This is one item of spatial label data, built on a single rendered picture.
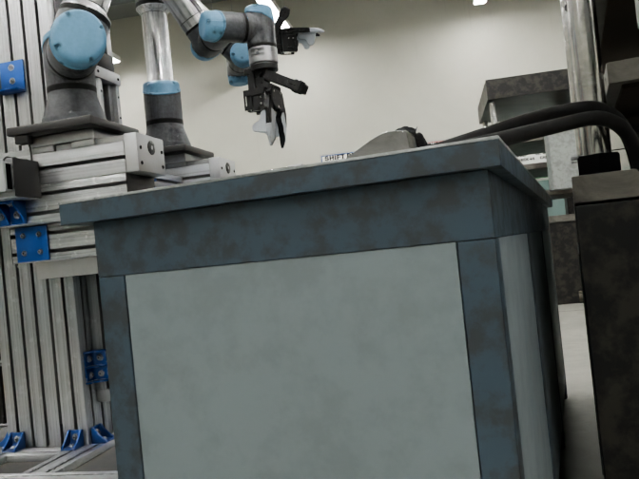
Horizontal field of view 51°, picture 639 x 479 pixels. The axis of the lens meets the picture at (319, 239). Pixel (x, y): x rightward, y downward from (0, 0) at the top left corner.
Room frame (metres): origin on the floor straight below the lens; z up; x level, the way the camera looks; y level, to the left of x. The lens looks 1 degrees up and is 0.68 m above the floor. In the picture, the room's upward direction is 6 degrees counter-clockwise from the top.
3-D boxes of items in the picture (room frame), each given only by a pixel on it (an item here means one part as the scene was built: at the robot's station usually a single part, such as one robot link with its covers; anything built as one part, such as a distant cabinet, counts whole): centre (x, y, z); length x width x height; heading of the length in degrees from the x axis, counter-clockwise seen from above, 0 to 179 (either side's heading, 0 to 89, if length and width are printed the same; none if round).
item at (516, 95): (6.43, -2.15, 1.03); 1.54 x 0.94 x 2.06; 170
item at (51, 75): (1.63, 0.56, 1.20); 0.13 x 0.12 x 0.14; 27
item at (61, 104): (1.64, 0.57, 1.09); 0.15 x 0.15 x 0.10
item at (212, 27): (1.70, 0.19, 1.27); 0.11 x 0.11 x 0.08; 27
